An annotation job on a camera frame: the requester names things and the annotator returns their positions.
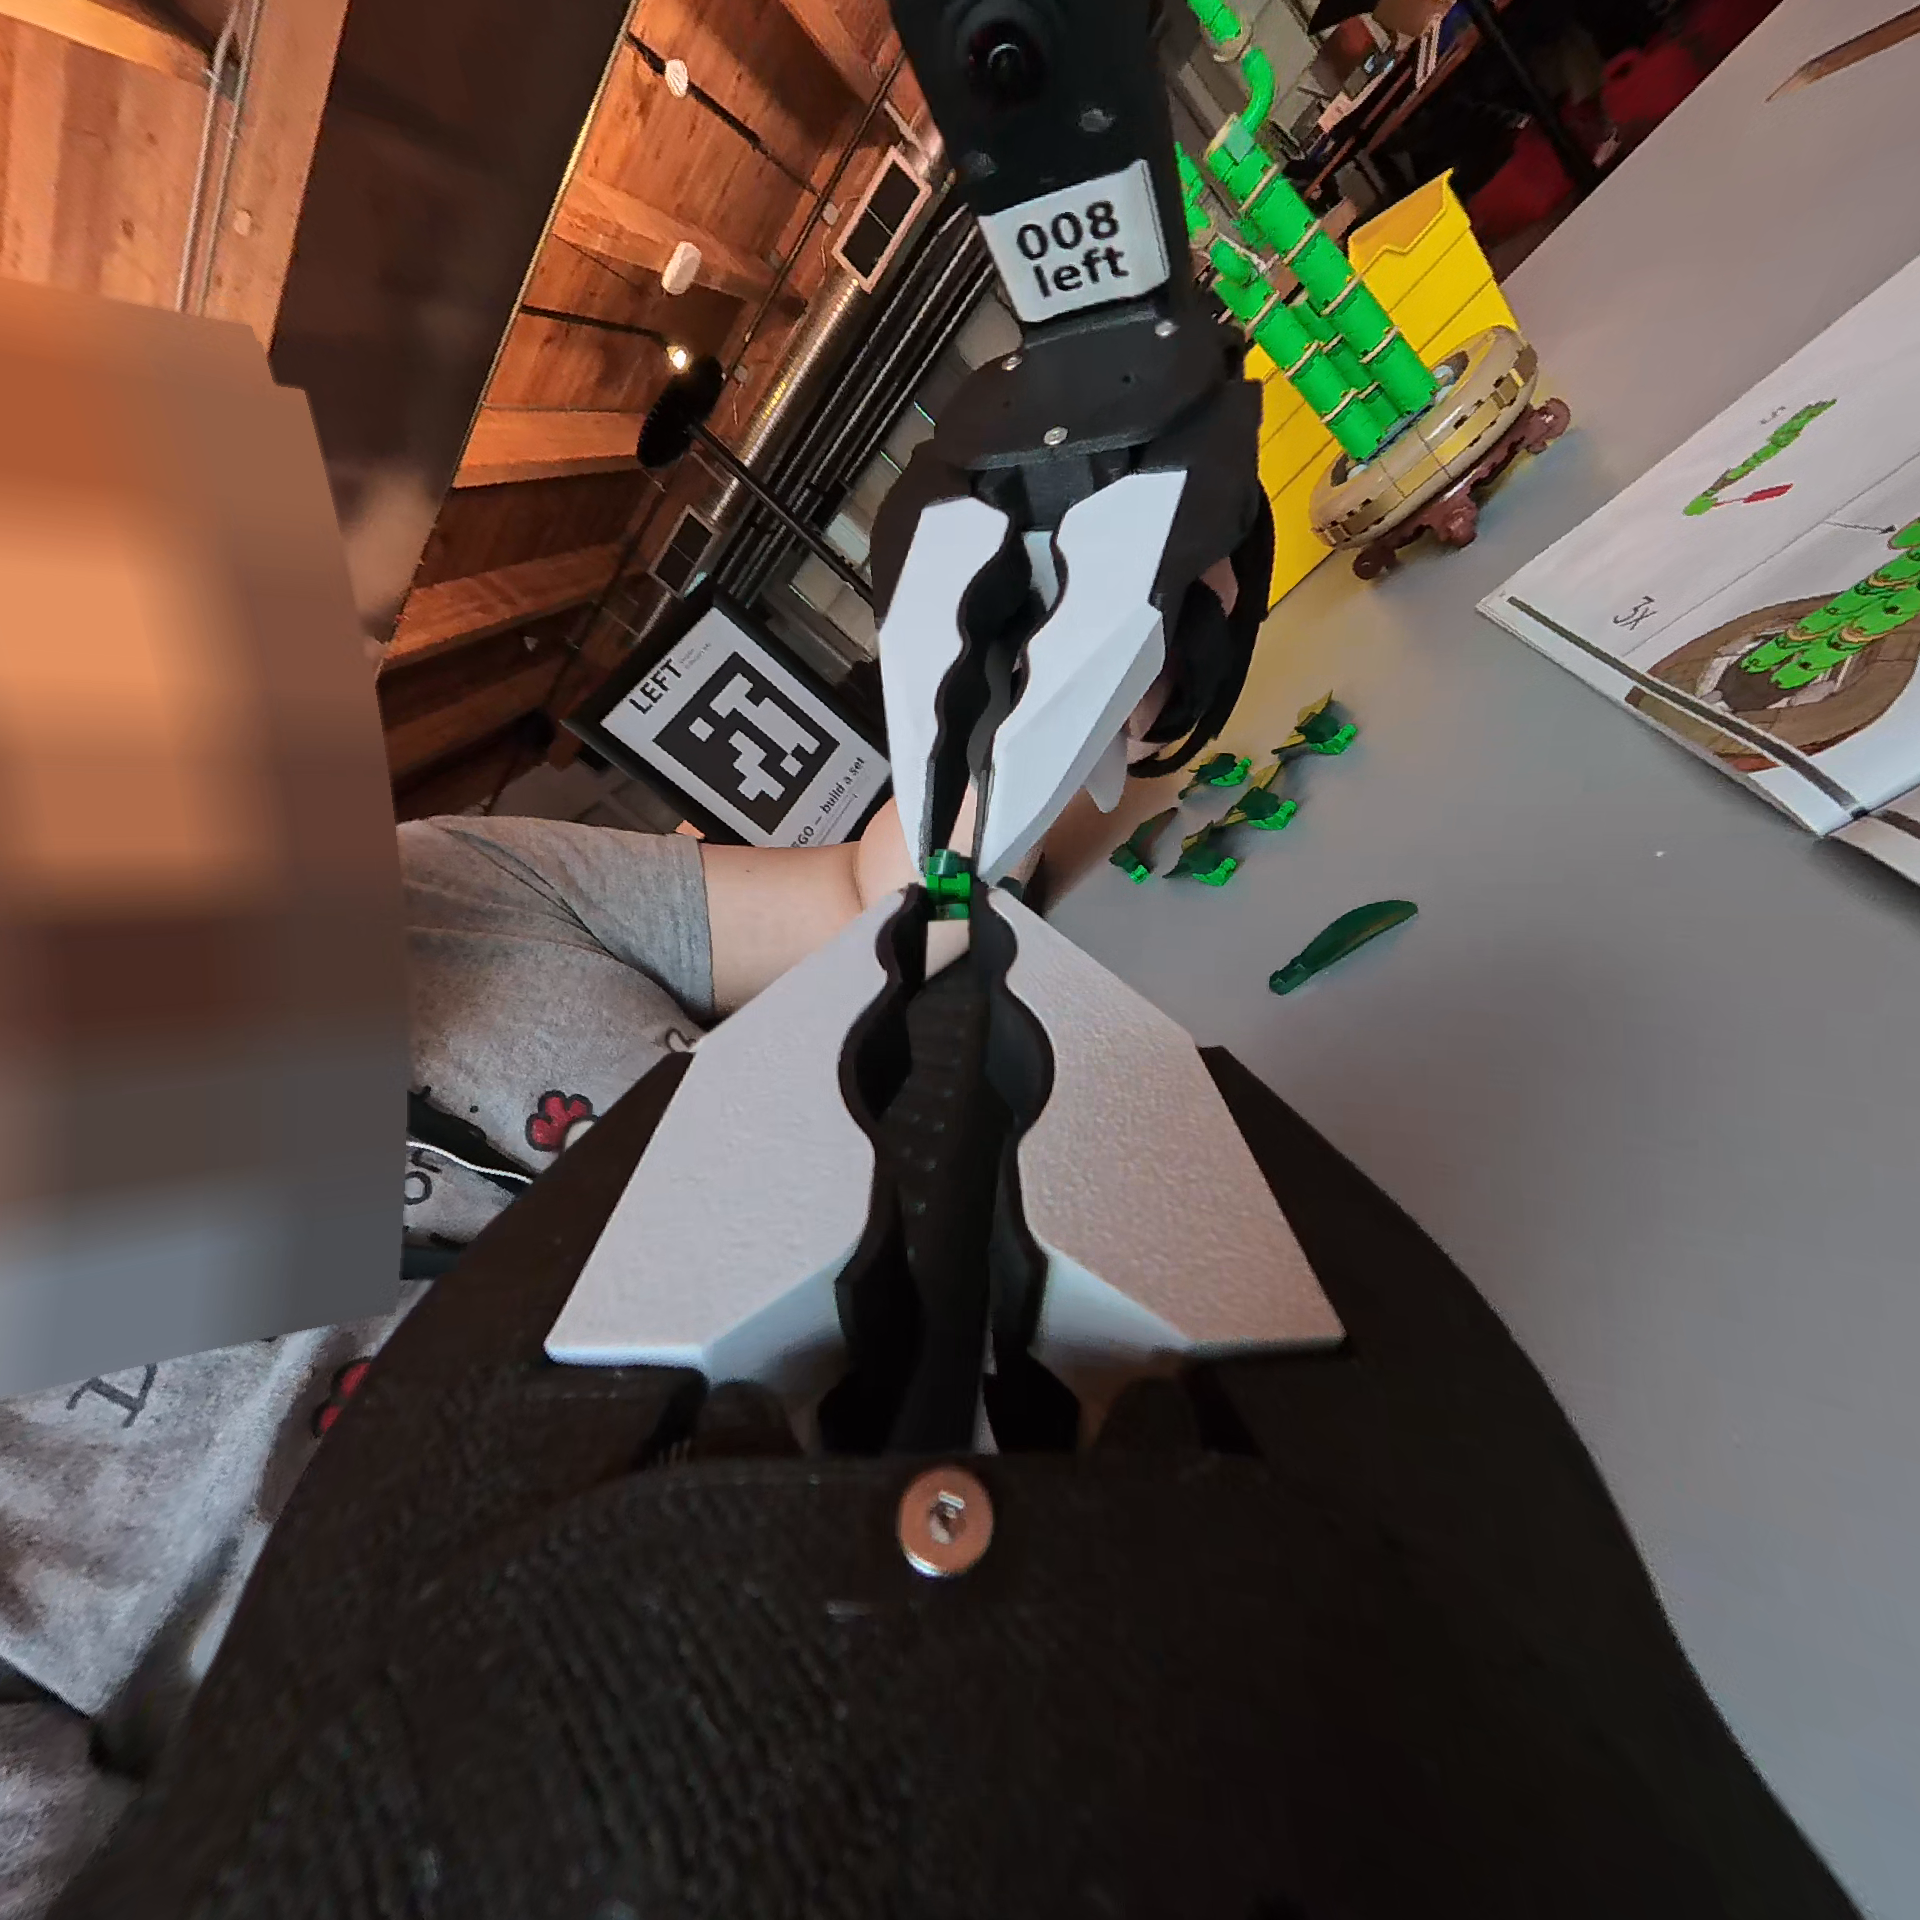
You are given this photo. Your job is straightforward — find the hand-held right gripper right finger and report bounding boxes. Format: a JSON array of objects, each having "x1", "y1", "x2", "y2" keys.
[{"x1": 967, "y1": 875, "x2": 1349, "y2": 1452}]

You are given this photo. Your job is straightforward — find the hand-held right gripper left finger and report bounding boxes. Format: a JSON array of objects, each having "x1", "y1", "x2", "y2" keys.
[{"x1": 544, "y1": 883, "x2": 923, "y2": 1452}]

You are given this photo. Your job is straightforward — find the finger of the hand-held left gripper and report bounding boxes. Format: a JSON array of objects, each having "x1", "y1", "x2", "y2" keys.
[
  {"x1": 972, "y1": 469, "x2": 1190, "y2": 886},
  {"x1": 874, "y1": 495, "x2": 1054, "y2": 889}
]

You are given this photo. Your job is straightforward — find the person's left forearm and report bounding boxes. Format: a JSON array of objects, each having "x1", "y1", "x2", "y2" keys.
[{"x1": 696, "y1": 808, "x2": 1054, "y2": 1027}]

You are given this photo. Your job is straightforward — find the green lego bamboo model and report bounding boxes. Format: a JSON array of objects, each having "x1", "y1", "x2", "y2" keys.
[{"x1": 1177, "y1": 0, "x2": 1579, "y2": 581}]

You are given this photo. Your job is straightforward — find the long dark green lego leaf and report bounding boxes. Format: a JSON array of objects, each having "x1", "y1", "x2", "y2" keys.
[{"x1": 1269, "y1": 898, "x2": 1420, "y2": 998}]

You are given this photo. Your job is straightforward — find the lego instruction booklet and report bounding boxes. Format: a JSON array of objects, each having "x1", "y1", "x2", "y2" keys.
[{"x1": 1478, "y1": 263, "x2": 1920, "y2": 886}]

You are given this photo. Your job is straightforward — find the white fiducial marker sign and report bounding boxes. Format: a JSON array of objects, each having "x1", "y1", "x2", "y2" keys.
[{"x1": 601, "y1": 598, "x2": 895, "y2": 855}]

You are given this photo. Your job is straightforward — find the black round ceiling fixture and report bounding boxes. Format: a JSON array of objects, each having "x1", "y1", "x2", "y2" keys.
[{"x1": 639, "y1": 366, "x2": 880, "y2": 563}]

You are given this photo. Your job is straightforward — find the yellow plastic bin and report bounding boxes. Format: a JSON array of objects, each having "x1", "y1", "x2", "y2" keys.
[{"x1": 1253, "y1": 172, "x2": 1518, "y2": 607}]

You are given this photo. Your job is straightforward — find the silver ventilation duct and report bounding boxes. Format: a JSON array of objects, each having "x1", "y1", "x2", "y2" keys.
[{"x1": 696, "y1": 195, "x2": 979, "y2": 603}]

